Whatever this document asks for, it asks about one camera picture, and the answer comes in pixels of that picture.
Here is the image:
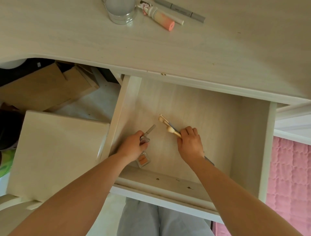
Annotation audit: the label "black mesh bin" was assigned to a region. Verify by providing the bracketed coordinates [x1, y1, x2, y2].
[0, 103, 25, 151]

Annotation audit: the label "light wooden table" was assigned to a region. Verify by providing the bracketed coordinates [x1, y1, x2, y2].
[0, 0, 311, 106]

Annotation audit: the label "white chair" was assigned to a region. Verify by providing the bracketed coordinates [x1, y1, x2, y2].
[0, 110, 111, 236]

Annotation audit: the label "person's left hand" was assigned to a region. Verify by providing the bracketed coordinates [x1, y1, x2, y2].
[116, 130, 149, 164]

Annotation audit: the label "person's right hand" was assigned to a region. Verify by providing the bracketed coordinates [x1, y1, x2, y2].
[177, 126, 206, 166]

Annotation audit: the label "white wardrobe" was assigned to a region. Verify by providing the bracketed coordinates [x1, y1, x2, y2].
[273, 98, 311, 146]

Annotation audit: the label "white basin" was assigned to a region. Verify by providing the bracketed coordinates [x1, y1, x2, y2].
[0, 58, 27, 70]

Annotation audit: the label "glass lid with green rim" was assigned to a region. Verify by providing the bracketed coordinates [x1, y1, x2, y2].
[0, 148, 16, 178]

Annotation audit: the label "white drawer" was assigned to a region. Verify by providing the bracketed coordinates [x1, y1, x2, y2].
[99, 74, 277, 224]

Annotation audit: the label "person's right forearm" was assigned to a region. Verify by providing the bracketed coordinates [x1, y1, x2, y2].
[188, 157, 304, 236]

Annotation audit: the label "orange single eyeshadow pan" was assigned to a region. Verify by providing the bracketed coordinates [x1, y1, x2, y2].
[135, 151, 152, 169]

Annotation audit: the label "light grey trousers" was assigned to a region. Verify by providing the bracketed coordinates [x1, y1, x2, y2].
[116, 197, 215, 236]

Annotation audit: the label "silver round cushion compact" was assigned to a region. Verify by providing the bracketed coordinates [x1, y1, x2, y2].
[101, 0, 136, 25]

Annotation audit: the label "brown cardboard box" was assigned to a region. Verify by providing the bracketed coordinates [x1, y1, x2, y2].
[0, 62, 100, 113]

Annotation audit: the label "person's left forearm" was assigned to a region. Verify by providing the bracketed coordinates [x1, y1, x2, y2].
[7, 153, 133, 236]

